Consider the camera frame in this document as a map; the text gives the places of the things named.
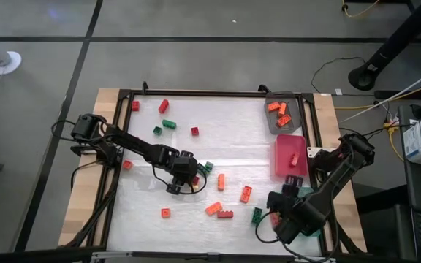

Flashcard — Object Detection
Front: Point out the teal plastic tray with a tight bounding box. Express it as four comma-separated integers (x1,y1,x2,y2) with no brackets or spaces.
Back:
281,186,322,238

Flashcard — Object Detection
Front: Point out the dark green toy block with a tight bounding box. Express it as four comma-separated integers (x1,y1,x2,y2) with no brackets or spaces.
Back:
251,207,264,225

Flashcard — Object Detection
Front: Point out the pink plastic tray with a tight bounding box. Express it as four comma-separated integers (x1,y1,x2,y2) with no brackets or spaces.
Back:
274,134,308,177

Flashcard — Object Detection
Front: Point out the white mounting plate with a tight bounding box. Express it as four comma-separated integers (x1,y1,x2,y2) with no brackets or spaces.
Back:
306,145,323,159

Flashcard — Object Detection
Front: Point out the white glossy table mat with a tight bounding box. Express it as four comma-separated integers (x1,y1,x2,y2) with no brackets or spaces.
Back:
106,95,323,256

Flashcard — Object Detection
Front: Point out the grey plastic tray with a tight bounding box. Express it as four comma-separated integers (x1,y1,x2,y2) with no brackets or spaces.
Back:
264,91,304,134

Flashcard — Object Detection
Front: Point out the black side desk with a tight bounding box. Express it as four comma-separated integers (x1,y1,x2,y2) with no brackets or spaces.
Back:
396,104,421,263

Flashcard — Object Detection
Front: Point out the black power strip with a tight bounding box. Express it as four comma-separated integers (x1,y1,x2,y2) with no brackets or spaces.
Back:
373,89,403,100

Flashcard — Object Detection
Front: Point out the black floor stand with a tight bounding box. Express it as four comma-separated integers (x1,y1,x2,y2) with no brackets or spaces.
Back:
348,0,421,91

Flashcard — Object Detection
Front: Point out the black cable bundle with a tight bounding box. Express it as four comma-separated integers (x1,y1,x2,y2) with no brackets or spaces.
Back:
64,160,124,249
319,204,365,255

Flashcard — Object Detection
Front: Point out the black table frame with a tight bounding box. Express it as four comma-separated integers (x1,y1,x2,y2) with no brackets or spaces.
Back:
99,87,343,256

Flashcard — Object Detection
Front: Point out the silver camera mount bar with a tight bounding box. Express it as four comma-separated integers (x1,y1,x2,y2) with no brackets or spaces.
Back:
91,250,338,263

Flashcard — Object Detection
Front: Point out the long yellow cable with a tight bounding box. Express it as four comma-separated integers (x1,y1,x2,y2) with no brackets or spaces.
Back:
334,77,421,110

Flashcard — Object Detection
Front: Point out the yellow plug cable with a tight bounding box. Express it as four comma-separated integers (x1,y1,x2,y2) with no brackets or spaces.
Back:
384,122,405,162

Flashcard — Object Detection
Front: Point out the black floor cable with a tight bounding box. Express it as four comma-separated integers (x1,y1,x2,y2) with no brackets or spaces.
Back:
311,56,367,94

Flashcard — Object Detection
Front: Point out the white cable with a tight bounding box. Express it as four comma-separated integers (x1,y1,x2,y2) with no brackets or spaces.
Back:
338,61,421,124

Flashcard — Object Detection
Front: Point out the short yellow floor cable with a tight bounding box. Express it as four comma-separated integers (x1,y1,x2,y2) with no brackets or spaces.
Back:
341,0,380,18

